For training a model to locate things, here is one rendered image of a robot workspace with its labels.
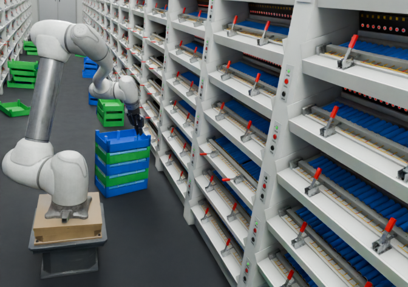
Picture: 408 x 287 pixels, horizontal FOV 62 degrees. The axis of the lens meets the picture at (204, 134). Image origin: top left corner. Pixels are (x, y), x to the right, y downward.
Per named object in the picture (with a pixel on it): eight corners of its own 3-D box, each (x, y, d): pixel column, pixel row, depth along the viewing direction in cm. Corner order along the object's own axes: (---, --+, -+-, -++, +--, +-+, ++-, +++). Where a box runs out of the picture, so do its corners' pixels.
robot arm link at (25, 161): (34, 193, 148) (-9, 182, 151) (56, 188, 164) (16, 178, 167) (68, 17, 146) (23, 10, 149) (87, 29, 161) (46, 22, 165)
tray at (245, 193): (255, 215, 137) (251, 196, 133) (200, 152, 189) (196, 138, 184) (297, 194, 142) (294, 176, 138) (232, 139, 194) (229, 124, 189)
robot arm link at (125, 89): (141, 93, 213) (121, 93, 215) (136, 73, 203) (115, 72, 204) (136, 104, 206) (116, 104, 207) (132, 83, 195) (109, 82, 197)
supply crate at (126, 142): (107, 153, 210) (107, 141, 207) (95, 141, 224) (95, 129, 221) (150, 146, 228) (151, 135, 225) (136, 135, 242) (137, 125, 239)
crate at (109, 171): (106, 176, 215) (106, 164, 212) (95, 162, 230) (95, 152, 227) (149, 167, 233) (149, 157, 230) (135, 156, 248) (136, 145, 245)
